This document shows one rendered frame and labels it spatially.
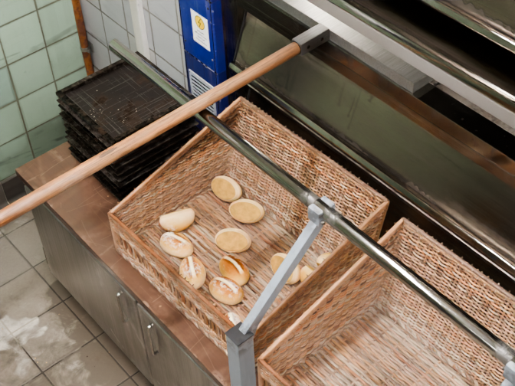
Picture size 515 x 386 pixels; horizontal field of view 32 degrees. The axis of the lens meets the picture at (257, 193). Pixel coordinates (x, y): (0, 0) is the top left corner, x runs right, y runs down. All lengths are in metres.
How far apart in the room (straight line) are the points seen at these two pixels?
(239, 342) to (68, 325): 1.36
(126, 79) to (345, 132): 0.73
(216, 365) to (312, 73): 0.75
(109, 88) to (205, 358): 0.83
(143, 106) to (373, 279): 0.80
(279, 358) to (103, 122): 0.82
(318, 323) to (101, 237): 0.70
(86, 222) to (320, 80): 0.80
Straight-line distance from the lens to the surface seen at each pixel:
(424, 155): 2.08
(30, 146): 3.47
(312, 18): 2.16
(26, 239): 3.40
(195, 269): 2.35
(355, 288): 2.20
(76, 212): 2.63
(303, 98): 2.30
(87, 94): 2.61
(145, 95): 2.58
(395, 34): 1.73
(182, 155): 2.45
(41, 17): 3.22
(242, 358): 1.88
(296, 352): 2.18
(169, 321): 2.34
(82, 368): 3.01
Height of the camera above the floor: 2.45
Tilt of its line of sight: 46 degrees down
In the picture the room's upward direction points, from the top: 3 degrees counter-clockwise
